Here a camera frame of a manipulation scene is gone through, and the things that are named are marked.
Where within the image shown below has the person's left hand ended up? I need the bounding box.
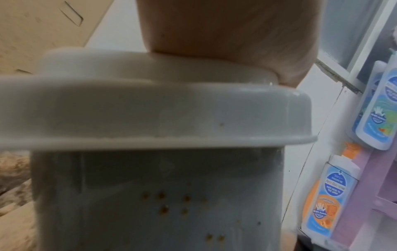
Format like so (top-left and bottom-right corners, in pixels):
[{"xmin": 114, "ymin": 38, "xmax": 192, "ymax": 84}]
[{"xmin": 135, "ymin": 0, "xmax": 328, "ymax": 89}]

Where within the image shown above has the white pedal trash bin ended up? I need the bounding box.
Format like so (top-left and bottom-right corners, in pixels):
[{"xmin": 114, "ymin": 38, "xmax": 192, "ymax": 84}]
[{"xmin": 0, "ymin": 47, "xmax": 319, "ymax": 251}]

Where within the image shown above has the tan cardboard panel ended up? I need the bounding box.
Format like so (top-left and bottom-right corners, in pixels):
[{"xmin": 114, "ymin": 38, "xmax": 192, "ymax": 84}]
[{"xmin": 0, "ymin": 0, "xmax": 116, "ymax": 75}]

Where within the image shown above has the white bottle blue orange label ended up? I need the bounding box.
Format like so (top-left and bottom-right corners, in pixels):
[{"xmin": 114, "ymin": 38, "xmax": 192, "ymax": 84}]
[{"xmin": 300, "ymin": 154, "xmax": 362, "ymax": 245}]

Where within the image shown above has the purple display box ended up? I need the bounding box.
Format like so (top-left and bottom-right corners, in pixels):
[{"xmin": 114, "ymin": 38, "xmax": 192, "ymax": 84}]
[{"xmin": 328, "ymin": 144, "xmax": 397, "ymax": 251}]

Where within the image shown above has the stained brown cardboard floor sheet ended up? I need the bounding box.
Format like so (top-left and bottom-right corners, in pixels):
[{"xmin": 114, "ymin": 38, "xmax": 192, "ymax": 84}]
[{"xmin": 0, "ymin": 149, "xmax": 40, "ymax": 251}]

